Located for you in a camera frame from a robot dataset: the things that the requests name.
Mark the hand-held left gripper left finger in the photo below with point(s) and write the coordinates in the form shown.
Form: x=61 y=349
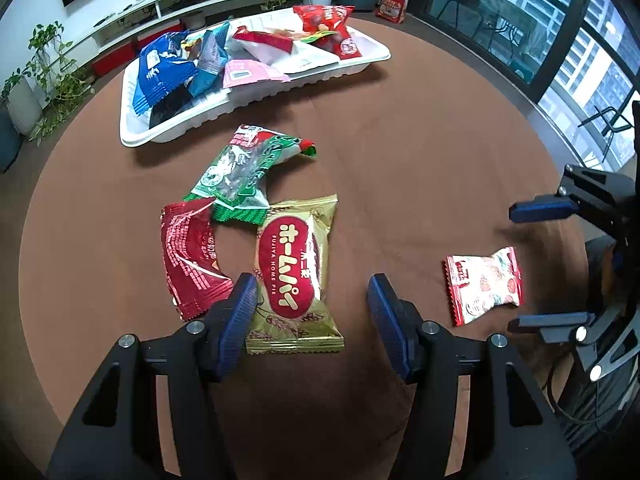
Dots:
x=240 y=320

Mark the pink snack packet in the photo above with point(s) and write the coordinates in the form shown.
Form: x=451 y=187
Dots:
x=250 y=72

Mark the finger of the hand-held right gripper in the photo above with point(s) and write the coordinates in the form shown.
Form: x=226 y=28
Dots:
x=550 y=321
x=542 y=209

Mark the light blue chips packet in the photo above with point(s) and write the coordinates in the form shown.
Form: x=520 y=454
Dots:
x=210 y=60

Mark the small round plant pot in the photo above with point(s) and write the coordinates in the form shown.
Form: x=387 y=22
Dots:
x=193 y=20

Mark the black snack packet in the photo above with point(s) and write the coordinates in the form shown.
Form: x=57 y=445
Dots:
x=170 y=107

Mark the red storage box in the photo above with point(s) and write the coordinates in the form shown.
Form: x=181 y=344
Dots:
x=112 y=60
x=160 y=34

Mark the trailing vine plant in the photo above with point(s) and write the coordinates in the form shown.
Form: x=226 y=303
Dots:
x=60 y=85

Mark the strawberry print snack packet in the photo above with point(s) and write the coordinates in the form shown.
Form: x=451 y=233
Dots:
x=482 y=285

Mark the gold packet with red label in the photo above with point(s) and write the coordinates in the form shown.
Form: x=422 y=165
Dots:
x=295 y=270

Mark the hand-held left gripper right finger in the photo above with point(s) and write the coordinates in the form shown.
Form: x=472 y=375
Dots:
x=387 y=320

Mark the red gift bag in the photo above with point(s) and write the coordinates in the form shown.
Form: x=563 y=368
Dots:
x=391 y=7

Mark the white pouch with red stripe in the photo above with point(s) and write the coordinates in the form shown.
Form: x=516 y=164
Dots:
x=300 y=55

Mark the red chocolate ball packet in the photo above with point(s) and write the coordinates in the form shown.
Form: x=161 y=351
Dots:
x=325 y=25

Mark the dark red foil packet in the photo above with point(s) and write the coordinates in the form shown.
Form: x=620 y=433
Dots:
x=190 y=255

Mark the blue roll cake packet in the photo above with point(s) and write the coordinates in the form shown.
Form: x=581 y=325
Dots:
x=160 y=70

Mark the green snack packet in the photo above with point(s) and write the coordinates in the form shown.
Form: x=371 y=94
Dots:
x=240 y=170

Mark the white plastic tray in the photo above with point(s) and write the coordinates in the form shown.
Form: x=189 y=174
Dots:
x=260 y=95

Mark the plant in ribbed white pot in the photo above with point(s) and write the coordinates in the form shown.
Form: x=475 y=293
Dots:
x=22 y=107

